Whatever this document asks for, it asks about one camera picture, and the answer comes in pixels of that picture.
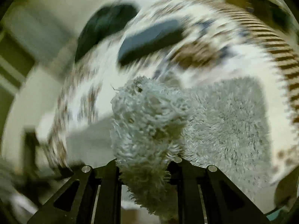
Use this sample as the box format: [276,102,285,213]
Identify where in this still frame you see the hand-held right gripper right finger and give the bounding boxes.
[167,157,271,224]

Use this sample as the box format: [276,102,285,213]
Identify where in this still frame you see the dark green cloth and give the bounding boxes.
[75,3,139,63]

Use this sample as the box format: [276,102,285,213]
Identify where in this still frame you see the patterned printed blanket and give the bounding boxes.
[43,0,299,185]

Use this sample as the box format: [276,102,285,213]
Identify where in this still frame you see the dark blue folded cloth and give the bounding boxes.
[117,19,184,66]

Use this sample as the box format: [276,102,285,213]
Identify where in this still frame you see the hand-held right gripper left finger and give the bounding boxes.
[26,159,122,224]

